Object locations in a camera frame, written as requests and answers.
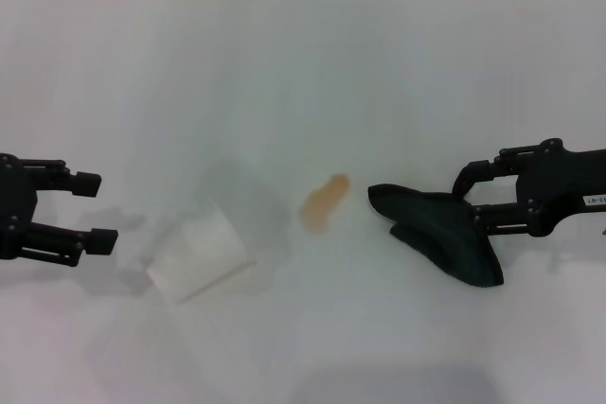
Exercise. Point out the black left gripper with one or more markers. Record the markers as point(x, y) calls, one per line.
point(16, 205)

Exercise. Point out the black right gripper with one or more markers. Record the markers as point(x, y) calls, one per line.
point(558, 186)

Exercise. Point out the dark blue rag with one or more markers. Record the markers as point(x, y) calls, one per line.
point(426, 219)

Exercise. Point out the white paper cup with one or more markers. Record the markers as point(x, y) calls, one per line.
point(201, 252)

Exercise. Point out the brown water stain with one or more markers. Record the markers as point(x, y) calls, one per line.
point(324, 203)

